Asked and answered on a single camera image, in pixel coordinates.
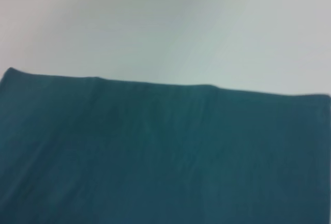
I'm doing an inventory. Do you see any teal blue printed t-shirt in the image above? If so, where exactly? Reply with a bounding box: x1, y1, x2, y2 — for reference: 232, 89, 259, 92
0, 67, 331, 224

